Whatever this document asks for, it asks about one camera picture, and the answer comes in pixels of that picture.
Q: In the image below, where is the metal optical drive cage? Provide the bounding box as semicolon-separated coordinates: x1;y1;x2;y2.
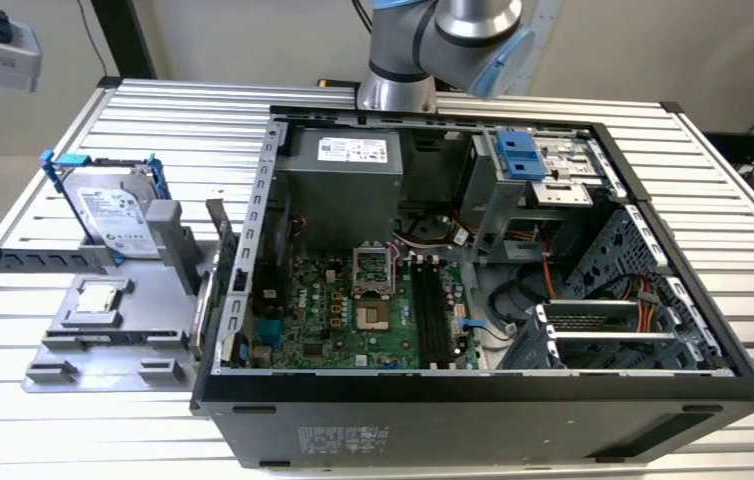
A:
461;127;617;261

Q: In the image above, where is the blue disk carrier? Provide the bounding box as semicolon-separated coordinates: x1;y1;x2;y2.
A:
38;148;174;264

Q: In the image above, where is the black RAM slot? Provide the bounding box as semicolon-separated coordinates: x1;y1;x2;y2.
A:
428;259;448;365
412;259;432;365
436;259;456;365
420;259;440;365

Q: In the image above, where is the RAM stick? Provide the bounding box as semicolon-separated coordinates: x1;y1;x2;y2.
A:
47;329;183;346
0;251;111;275

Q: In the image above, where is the grey parts rack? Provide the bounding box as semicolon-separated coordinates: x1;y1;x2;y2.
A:
19;199;243;394

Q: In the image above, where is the CPU socket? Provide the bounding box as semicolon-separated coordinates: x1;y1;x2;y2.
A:
353;295;396;332

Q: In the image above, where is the black PC case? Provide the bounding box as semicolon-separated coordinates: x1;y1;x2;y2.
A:
187;103;754;470

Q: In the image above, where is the green motherboard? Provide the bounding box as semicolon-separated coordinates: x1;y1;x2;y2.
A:
245;244;484;371

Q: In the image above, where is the orange flat wire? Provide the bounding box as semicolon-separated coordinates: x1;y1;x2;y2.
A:
538;224;558;304

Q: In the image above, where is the thick black cable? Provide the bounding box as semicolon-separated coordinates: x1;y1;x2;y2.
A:
486;277;544;331

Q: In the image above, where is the blue expansion slot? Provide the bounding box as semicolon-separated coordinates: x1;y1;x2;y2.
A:
254;319;284;349

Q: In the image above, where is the metal socket cover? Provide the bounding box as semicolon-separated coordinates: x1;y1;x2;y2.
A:
350;242;396;297

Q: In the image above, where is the silver CPU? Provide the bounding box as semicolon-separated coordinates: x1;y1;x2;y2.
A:
75;282;125;314

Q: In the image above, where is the black cable with blue tag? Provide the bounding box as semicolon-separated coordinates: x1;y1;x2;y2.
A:
454;315;517;346

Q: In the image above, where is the black upright post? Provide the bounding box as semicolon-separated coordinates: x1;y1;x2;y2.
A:
91;0;157;81

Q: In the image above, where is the coloured power wire bundle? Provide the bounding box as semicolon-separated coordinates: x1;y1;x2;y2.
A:
605;274;664;335

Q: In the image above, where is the silver hard disk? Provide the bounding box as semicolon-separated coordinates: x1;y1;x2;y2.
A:
58;167;163;261

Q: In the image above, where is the grey power supply unit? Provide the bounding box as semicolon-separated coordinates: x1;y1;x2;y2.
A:
274;127;408;251

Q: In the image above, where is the round CPU cooler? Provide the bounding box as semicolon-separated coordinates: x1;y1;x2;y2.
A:
393;208;464;247

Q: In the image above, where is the blue drive bay latch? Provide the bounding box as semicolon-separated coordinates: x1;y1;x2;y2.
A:
492;128;548;182

